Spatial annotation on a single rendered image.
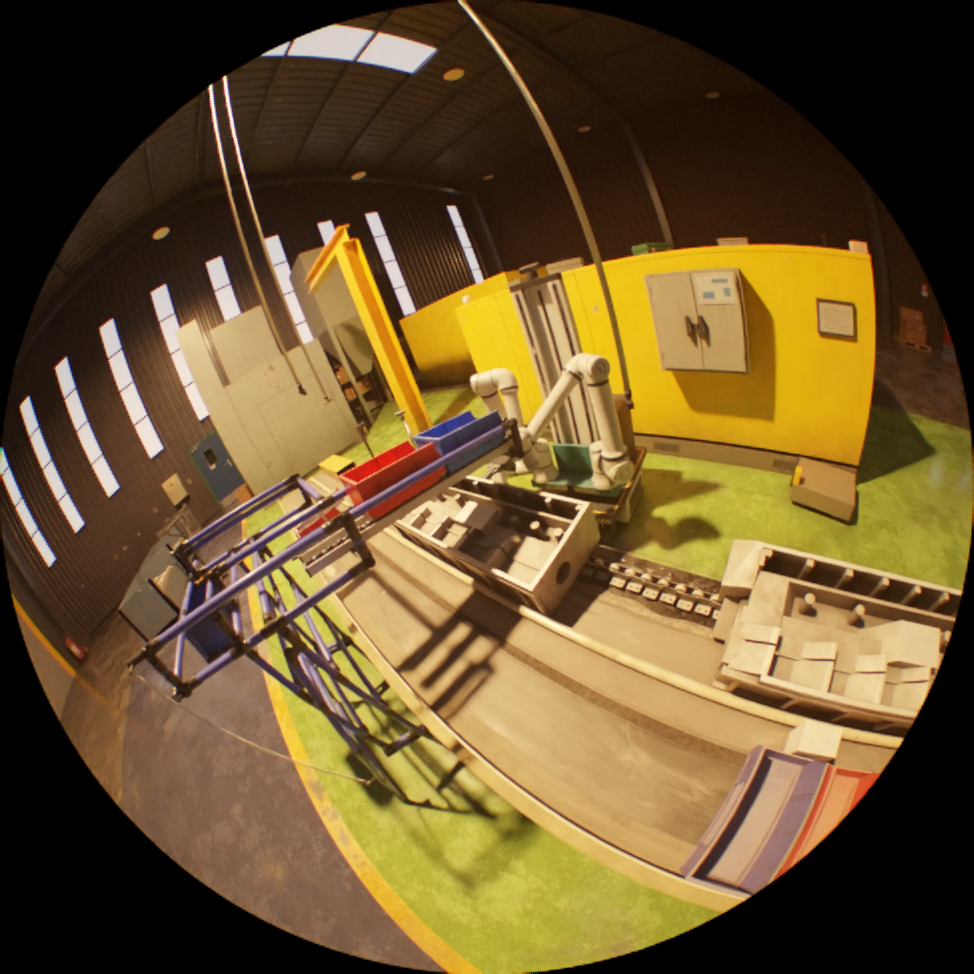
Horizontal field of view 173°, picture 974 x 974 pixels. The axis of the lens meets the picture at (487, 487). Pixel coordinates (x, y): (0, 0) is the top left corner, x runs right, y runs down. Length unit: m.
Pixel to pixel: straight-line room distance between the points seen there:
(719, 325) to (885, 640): 2.12
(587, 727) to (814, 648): 0.61
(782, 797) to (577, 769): 0.55
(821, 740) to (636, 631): 0.66
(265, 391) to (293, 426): 0.97
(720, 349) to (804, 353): 0.72
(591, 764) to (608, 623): 0.45
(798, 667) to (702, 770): 0.33
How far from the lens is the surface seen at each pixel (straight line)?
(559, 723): 0.96
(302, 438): 7.11
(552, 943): 1.83
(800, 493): 2.76
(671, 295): 2.56
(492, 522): 1.22
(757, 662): 0.84
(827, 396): 2.93
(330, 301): 9.09
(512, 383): 1.91
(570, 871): 1.70
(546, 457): 2.21
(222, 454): 10.57
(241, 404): 7.05
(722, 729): 0.97
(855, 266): 2.86
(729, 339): 2.55
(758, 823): 0.99
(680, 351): 2.63
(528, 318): 2.05
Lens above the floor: 1.66
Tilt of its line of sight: 29 degrees down
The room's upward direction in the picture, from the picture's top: 21 degrees counter-clockwise
